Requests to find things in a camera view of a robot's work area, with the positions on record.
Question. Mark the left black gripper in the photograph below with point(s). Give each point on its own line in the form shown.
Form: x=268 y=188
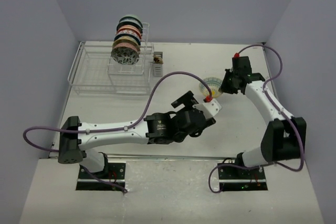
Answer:
x=188 y=100

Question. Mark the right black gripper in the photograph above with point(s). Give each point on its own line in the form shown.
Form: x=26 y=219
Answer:
x=224 y=88

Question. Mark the yellow teal patterned bowl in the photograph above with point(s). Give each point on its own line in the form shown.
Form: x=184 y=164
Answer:
x=214 y=84

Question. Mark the pink leaf patterned bowl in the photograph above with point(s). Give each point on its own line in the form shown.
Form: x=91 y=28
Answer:
x=125 y=55

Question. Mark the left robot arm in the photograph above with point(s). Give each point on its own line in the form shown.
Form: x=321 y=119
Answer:
x=78 y=140

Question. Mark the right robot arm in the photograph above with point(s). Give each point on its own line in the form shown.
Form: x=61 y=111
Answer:
x=285 y=134

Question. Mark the grey cutlery holder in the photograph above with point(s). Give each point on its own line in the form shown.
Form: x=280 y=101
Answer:
x=157 y=68

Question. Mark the brown cutlery bundle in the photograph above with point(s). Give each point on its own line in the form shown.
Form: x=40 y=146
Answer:
x=157 y=59

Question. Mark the black rimmed bowl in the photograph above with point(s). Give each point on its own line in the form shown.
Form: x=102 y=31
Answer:
x=131 y=22

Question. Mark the yellow star patterned bowl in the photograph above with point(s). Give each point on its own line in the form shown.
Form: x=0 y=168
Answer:
x=130 y=41

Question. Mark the dark teal white bowl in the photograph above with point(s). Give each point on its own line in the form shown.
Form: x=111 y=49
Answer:
x=128 y=36

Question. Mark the salmon pink patterned bowl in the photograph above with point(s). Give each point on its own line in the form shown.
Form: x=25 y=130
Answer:
x=131 y=30

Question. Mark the pale green bowl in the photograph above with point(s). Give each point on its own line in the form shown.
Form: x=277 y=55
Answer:
x=130 y=16

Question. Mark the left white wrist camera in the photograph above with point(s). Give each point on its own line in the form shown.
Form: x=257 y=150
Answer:
x=209 y=109

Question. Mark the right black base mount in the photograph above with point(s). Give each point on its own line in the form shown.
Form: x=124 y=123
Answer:
x=234 y=179

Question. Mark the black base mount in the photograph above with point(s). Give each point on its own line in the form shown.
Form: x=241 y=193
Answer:
x=114 y=175
x=234 y=179

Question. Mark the white wire dish rack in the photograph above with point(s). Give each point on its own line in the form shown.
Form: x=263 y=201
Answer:
x=94 y=70

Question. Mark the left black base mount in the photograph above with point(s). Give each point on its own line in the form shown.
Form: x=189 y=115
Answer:
x=114 y=175

